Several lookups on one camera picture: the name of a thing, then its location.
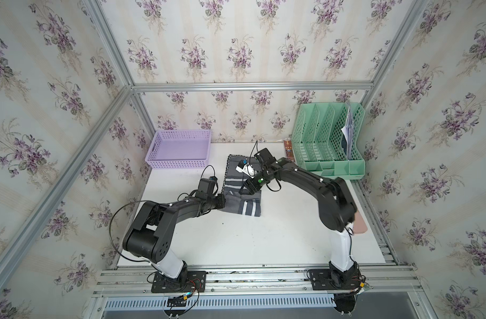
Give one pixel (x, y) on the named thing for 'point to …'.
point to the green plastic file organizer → (327, 139)
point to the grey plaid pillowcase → (234, 201)
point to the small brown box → (289, 151)
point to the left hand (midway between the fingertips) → (225, 200)
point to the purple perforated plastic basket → (179, 149)
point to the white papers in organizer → (348, 131)
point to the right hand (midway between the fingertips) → (244, 189)
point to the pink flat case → (359, 226)
